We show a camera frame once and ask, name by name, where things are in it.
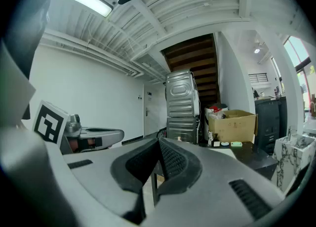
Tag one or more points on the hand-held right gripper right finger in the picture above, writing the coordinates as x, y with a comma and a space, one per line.
209, 171

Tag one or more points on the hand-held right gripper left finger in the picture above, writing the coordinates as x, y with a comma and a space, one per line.
103, 171

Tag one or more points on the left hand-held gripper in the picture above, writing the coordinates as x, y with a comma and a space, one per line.
49, 124

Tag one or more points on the dark bottle with white label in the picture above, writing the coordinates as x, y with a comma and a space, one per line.
216, 141

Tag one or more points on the person's left hand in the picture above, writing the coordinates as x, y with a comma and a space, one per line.
74, 144

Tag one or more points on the pale soap dish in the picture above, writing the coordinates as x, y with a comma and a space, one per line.
225, 143

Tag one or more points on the green soap dish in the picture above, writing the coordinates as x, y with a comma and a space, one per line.
236, 143

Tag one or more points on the brown cardboard box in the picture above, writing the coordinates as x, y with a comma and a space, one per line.
234, 127

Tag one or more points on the red plastic bag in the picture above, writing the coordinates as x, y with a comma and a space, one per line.
216, 108

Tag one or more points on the white door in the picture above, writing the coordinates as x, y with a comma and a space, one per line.
151, 112

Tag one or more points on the dark cabinet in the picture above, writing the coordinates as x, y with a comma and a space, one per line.
267, 122

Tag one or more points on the white marble-patterned cabinet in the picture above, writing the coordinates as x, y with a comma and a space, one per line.
288, 157

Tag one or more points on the silver dryer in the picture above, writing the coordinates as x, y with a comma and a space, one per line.
180, 92

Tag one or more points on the small chrome tap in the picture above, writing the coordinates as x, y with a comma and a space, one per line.
290, 132

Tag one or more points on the person's black t-shirt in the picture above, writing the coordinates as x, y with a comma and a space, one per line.
27, 31

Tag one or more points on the wooden staircase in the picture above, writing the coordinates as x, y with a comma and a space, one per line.
195, 58

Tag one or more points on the large window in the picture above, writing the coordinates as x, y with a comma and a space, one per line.
297, 53

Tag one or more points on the gripper fisheye camera lens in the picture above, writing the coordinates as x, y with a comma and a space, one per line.
73, 122

